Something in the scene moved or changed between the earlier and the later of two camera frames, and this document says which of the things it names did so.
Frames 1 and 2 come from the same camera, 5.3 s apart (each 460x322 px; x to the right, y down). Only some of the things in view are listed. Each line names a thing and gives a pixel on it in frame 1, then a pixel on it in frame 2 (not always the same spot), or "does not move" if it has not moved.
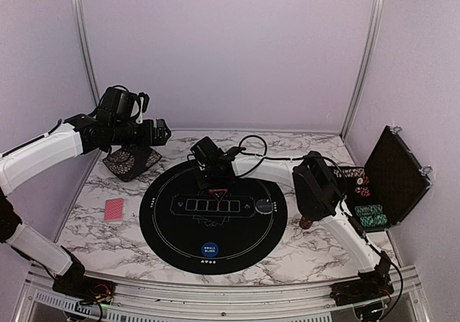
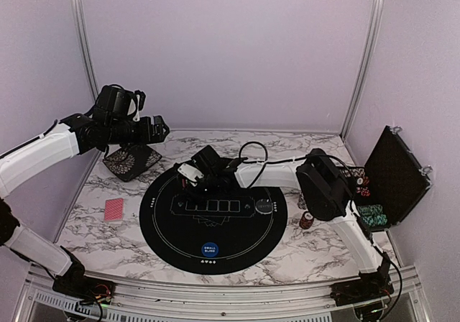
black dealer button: x=264 y=206 does not move
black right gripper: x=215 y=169 to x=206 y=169
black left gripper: x=159 y=139 does not move
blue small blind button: x=210 y=249 does not move
